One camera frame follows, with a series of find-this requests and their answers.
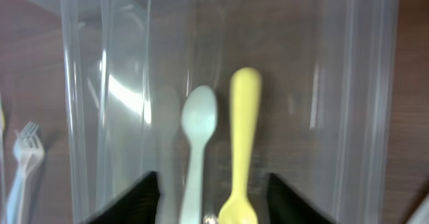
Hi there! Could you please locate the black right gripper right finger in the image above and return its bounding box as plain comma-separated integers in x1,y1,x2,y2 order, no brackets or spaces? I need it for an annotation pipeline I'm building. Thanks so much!
266,173,333,224

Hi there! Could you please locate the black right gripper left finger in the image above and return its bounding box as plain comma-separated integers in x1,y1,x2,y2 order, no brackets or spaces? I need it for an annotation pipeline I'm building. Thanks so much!
84,172,160,224

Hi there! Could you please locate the white spoon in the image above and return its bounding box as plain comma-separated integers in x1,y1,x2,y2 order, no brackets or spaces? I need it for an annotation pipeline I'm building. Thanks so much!
179,85,218,224

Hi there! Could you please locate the yellow plastic spoon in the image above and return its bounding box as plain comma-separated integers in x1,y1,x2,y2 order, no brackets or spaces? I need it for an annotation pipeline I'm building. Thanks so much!
219,67,262,224

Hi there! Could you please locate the clear plastic container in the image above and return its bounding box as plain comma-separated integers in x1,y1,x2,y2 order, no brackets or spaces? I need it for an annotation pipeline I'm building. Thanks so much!
60,0,397,223
1,0,73,223

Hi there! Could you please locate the white long plastic fork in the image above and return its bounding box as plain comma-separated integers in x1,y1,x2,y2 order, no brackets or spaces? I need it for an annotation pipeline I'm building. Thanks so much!
3,121,45,223

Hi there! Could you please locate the cream yellow plastic fork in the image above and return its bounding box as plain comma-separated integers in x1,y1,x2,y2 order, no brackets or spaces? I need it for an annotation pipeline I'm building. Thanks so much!
0,104,5,133

